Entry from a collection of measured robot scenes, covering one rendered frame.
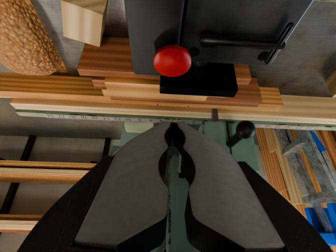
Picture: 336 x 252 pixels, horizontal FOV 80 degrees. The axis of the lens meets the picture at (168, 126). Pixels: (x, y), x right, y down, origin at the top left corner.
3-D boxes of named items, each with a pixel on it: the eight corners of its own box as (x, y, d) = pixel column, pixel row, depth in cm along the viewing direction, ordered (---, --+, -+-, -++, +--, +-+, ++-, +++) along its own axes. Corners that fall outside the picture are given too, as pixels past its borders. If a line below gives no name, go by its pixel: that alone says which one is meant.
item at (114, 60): (244, 45, 29) (251, 78, 26) (241, 51, 30) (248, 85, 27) (87, 35, 28) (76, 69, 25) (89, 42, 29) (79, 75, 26)
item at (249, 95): (257, 78, 35) (262, 100, 32) (252, 85, 36) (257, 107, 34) (113, 69, 34) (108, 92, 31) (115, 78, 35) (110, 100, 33)
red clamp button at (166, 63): (193, 42, 15) (194, 52, 15) (188, 71, 18) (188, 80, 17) (153, 40, 15) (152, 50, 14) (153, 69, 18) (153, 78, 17)
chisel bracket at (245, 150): (249, 112, 29) (261, 171, 25) (221, 149, 41) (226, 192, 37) (198, 110, 28) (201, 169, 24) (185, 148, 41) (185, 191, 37)
